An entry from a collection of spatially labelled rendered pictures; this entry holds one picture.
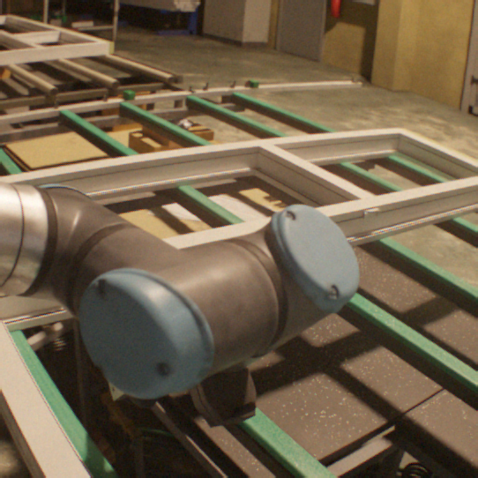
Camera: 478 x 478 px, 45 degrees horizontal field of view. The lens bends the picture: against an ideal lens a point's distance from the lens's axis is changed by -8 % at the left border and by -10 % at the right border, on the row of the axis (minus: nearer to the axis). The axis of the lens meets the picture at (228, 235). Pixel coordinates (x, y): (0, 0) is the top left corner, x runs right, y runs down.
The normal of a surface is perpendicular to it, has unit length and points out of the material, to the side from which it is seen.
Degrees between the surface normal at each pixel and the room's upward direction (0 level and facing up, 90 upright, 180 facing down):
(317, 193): 90
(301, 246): 39
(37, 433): 0
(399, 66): 90
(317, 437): 0
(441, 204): 90
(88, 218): 11
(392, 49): 90
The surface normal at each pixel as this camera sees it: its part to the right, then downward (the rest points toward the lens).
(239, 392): 0.54, -0.49
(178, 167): 0.55, 0.40
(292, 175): -0.83, 0.18
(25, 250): 0.75, 0.23
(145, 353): -0.63, 0.23
